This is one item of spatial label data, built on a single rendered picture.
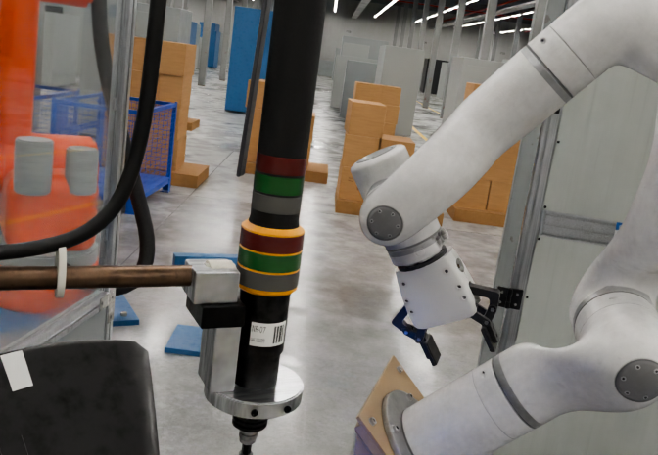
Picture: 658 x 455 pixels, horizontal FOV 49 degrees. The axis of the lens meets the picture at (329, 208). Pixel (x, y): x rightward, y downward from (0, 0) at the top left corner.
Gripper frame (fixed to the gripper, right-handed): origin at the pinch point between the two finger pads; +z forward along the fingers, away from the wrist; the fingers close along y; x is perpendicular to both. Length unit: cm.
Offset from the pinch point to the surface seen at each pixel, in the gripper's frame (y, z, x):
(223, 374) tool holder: -6, -29, 56
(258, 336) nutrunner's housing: -8, -30, 55
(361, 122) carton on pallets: 254, 19, -644
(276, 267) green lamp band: -12, -34, 54
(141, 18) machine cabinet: 568, -229, -817
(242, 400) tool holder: -7, -27, 57
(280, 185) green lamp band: -14, -39, 52
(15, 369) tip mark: 14, -34, 55
